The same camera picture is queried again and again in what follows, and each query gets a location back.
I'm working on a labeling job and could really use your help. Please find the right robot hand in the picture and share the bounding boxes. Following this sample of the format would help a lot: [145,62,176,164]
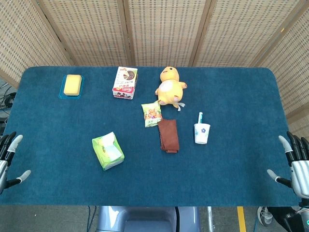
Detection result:
[267,131,309,203]

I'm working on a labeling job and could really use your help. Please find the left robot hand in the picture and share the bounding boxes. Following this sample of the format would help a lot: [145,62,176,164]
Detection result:
[0,131,32,195]

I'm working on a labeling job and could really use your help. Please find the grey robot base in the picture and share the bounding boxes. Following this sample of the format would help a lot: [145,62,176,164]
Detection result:
[95,205,201,232]

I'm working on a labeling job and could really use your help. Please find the green tissue pack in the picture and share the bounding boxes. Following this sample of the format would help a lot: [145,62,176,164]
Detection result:
[91,131,126,172]

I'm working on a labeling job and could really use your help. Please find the white paper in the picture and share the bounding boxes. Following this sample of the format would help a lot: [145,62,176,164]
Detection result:
[101,131,122,160]

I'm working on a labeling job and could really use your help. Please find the white sneaker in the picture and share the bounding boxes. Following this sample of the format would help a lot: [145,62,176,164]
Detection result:
[256,206,274,227]

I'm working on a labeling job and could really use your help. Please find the teal plastic tray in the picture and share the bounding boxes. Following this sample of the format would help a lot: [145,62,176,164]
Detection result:
[58,74,84,100]

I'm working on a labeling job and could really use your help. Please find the yellow sponge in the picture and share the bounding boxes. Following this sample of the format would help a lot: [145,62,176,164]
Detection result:
[63,74,82,97]

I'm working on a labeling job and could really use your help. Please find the white floral paper cup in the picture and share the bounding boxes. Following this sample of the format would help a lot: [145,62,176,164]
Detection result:
[194,123,211,145]

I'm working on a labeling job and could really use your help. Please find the brown folded cloth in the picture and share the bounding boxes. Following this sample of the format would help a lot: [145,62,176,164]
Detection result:
[157,118,180,154]

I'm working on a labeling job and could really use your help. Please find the red white pie box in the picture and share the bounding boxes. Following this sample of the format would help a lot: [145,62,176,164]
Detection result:
[112,66,139,100]

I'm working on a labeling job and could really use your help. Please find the blue table mat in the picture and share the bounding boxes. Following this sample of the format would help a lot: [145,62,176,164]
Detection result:
[0,66,300,207]

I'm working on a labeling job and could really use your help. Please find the green snack bag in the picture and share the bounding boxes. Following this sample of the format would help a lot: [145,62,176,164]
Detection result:
[140,101,163,128]

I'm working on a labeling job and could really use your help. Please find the yellow plush toy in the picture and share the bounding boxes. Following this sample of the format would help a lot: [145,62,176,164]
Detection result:
[154,66,188,112]

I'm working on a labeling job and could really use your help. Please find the woven bamboo folding screen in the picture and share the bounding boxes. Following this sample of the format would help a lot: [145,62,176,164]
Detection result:
[0,0,309,140]

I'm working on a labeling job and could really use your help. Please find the black floor cables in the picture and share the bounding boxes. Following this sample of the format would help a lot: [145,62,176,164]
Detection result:
[0,82,18,136]

